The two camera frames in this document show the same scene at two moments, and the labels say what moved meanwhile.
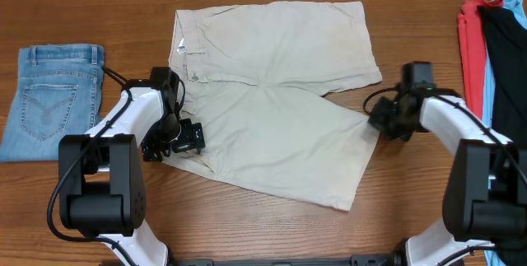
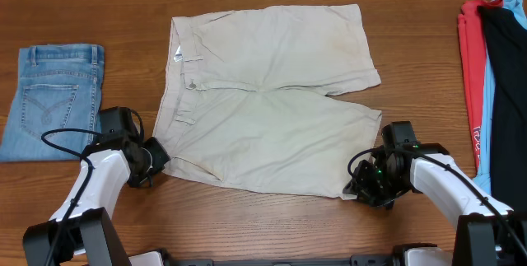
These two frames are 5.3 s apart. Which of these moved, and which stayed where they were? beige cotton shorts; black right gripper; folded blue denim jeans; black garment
Moved: black right gripper
Stayed: beige cotton shorts; black garment; folded blue denim jeans
